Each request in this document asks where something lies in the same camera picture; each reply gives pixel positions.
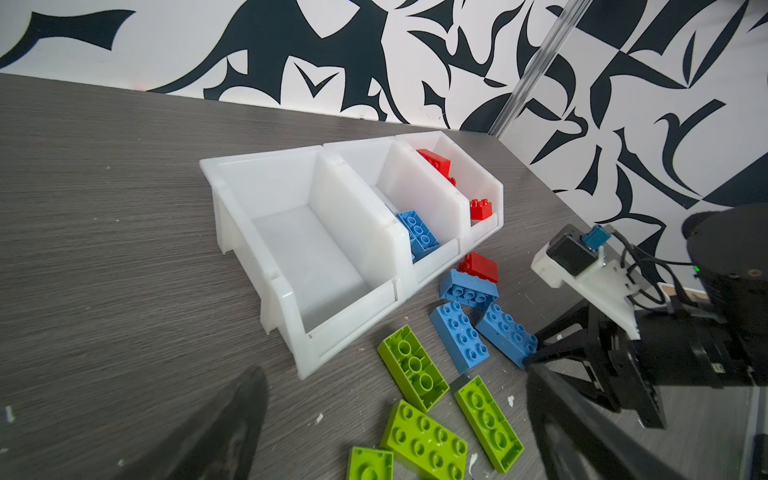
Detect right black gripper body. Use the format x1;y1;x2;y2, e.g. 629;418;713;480
524;300;767;429

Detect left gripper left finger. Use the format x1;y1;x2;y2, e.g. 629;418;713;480
116;366;269;479

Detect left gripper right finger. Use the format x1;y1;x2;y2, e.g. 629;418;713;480
526;365;682;479

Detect green brick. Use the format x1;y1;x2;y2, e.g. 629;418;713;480
380;400;468;480
454;376;524;474
377;325;449;413
347;446;394;480

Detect blue brick pair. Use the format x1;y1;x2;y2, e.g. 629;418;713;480
429;269;499;375

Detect red small brick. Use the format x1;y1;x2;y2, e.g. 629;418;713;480
458;252;499;284

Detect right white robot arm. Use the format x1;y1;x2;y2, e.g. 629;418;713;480
525;204;767;429

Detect left white bin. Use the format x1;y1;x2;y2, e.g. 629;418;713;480
200;146;416;378

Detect white bin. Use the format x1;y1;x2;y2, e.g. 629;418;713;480
395;131;504;253
200;146;416;378
324;137;471;290

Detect right white bin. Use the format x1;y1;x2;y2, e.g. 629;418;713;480
395;131;504;253

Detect middle white bin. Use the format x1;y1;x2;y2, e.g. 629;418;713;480
324;137;471;290

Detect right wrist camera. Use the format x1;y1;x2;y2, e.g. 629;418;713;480
531;224;640;340

